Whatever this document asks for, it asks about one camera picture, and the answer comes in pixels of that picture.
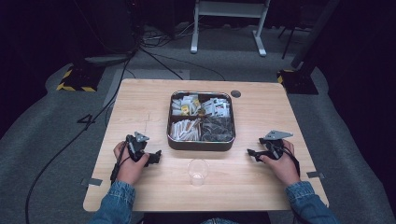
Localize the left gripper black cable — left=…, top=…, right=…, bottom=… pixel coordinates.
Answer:
left=109, top=141, right=132, bottom=185

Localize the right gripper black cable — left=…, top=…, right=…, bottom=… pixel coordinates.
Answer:
left=279, top=144, right=309, bottom=224

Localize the dark square divided tray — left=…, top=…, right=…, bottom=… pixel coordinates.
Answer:
left=166, top=90, right=236, bottom=152

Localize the pile of white stick sachets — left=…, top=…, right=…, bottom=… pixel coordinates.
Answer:
left=170, top=119, right=202, bottom=142

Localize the black yellow striped base plate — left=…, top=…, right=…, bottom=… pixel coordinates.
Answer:
left=56, top=63, right=106, bottom=93
left=276, top=68, right=319, bottom=95

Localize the grey tape strip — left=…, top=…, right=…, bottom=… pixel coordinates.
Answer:
left=81, top=177, right=104, bottom=187
left=306, top=171, right=326, bottom=180

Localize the person's denim lap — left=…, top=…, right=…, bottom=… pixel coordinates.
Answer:
left=200, top=217, right=241, bottom=224

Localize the pile of dark packets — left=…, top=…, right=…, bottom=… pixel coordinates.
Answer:
left=200, top=115, right=234, bottom=143

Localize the dark slanted post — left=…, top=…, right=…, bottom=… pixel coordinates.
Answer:
left=290, top=0, right=341, bottom=70

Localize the thin black floor cable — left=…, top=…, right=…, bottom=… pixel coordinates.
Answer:
left=139, top=46, right=227, bottom=82

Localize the pile of white yellow packets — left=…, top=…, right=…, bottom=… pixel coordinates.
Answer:
left=171, top=93, right=202, bottom=117

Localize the pile of white red packets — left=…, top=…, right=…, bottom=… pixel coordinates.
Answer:
left=202, top=97, right=232, bottom=118

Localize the bundle of floor cables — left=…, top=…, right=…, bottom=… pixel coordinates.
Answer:
left=138, top=21, right=195, bottom=49

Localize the person's left hand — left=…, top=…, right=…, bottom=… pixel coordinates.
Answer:
left=113, top=140, right=150, bottom=186

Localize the person's right hand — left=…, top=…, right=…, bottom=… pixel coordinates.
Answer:
left=260, top=139, right=302, bottom=188

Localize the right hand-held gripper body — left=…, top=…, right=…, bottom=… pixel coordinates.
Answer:
left=259, top=130, right=294, bottom=161

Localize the white metal stand frame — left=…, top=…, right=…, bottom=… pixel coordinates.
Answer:
left=190, top=0, right=271, bottom=58

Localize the clear plastic cup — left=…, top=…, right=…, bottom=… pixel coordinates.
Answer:
left=187, top=158, right=210, bottom=187

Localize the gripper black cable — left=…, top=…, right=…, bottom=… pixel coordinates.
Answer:
left=109, top=141, right=132, bottom=185
left=279, top=144, right=309, bottom=224

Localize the black tripod leg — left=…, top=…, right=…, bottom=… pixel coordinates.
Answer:
left=277, top=25, right=297, bottom=61

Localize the long black floor cable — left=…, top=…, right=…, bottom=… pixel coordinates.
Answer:
left=25, top=46, right=141, bottom=224

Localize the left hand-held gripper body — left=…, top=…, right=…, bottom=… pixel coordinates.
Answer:
left=125, top=131, right=151, bottom=163

